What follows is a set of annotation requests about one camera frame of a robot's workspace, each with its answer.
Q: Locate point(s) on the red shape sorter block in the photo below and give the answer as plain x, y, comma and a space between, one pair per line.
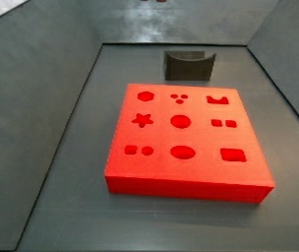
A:
184, 144

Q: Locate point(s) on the black curved fixture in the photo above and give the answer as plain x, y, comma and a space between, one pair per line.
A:
188, 65

